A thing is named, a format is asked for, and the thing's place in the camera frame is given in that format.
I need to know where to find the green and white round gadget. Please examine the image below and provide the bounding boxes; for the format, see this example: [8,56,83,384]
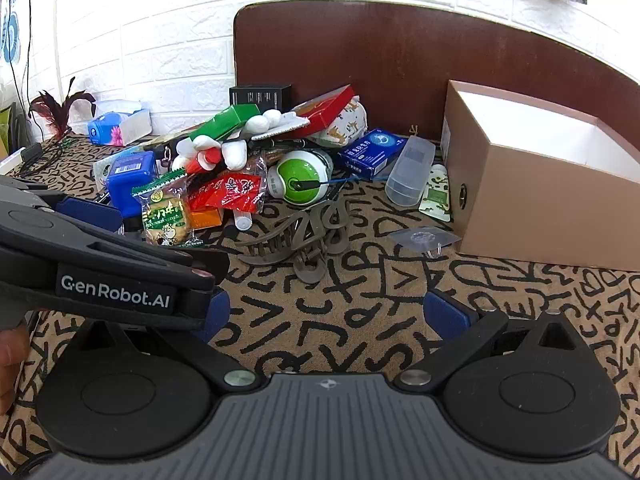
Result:
[267,150,335,206]

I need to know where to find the clear plastic case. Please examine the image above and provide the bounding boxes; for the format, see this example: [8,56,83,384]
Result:
[385,135,437,207]

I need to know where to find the white cardboard box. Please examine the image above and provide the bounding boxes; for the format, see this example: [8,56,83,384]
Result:
[441,80,640,273]

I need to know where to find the black wall cable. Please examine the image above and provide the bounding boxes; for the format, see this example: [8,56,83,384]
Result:
[7,0,36,106]

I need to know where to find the green carton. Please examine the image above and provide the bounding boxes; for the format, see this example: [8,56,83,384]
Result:
[189,103,262,142]

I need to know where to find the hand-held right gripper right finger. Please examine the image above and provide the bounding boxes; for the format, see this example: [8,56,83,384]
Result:
[394,288,596,392]

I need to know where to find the person's left hand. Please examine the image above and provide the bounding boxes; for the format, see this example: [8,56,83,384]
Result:
[0,322,32,416]

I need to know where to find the red white snack bag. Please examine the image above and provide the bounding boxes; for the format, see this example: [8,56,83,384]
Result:
[291,86,357,133]

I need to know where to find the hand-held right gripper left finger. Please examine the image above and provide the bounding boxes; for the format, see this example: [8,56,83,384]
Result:
[74,289,264,396]

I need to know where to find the blue plastic box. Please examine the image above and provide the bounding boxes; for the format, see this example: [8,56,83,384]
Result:
[106,151,158,218]

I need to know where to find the blue tissue pack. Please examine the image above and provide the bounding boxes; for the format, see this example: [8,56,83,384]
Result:
[87,100,152,147]

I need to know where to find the white serrated-edge packet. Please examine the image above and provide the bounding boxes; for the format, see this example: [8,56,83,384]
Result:
[250,110,311,142]

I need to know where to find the small black box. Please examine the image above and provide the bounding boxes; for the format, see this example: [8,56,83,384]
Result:
[229,84,292,111]

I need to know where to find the orange box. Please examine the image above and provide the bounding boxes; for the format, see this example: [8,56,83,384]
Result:
[190,207,226,231]

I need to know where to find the black device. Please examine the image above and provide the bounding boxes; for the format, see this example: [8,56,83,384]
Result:
[15,142,46,168]

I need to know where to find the blue wall sticker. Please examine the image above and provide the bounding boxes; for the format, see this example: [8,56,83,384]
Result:
[0,0,23,63]

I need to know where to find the animal-print white cloth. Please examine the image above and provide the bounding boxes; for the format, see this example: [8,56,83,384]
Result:
[306,97,369,148]

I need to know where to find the red snack packet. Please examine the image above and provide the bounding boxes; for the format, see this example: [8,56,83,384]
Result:
[187,170,268,213]

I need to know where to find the letter-printed blanket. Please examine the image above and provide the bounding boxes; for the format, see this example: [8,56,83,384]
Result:
[0,132,640,480]

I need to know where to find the clear adhesive hook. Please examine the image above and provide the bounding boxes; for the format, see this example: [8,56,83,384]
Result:
[387,227,461,261]

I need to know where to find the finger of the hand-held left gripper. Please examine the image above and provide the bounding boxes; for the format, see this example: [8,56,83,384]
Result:
[0,199,229,292]
[0,175,124,234]

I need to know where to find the white and red plush toy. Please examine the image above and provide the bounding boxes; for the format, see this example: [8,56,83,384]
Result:
[172,109,281,173]

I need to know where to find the dark red feather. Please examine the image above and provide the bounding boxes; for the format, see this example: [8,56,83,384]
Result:
[29,77,96,141]

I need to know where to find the brown hair claw clip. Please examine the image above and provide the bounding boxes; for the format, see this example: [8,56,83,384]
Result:
[235,205,351,266]
[292,240,351,286]

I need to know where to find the black pen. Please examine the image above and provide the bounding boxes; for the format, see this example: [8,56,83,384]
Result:
[247,139,326,153]

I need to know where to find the green and white tube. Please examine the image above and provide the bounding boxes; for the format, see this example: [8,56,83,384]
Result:
[419,164,453,222]

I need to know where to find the green biscuit packet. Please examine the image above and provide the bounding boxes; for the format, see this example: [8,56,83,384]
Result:
[131,170,203,248]

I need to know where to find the brown wooden headboard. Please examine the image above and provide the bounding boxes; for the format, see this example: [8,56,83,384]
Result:
[233,0,640,171]

